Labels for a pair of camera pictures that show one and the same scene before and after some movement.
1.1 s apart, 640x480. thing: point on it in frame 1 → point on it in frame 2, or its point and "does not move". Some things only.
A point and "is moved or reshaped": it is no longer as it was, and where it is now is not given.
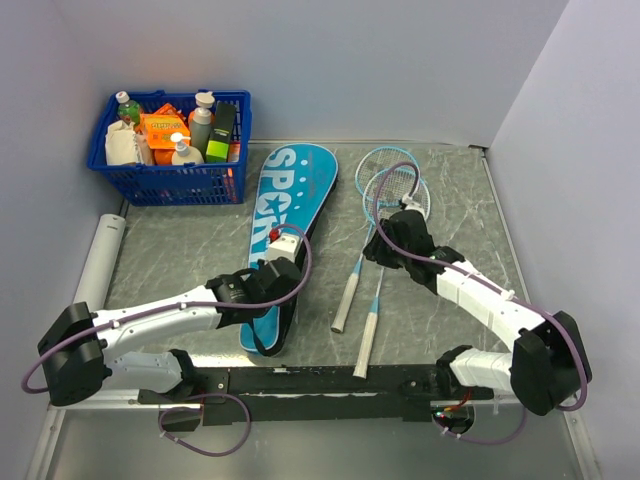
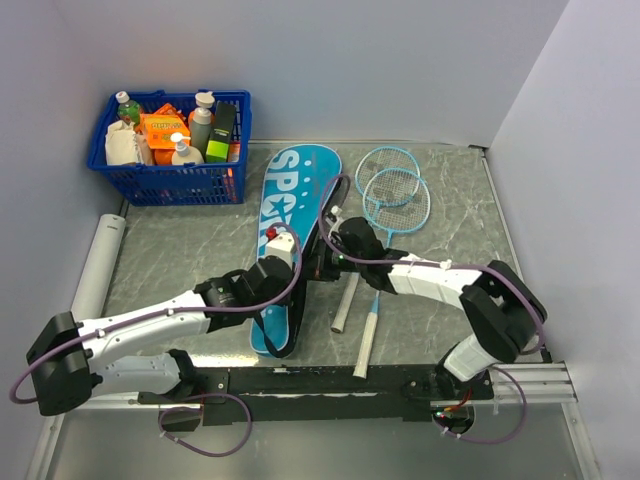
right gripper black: (374, 251) → (317, 268)
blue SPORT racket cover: (294, 192) is moved or reshaped
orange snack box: (159, 128) does not move
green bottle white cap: (128, 111) does not move
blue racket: (386, 192) does not move
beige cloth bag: (123, 144) does not move
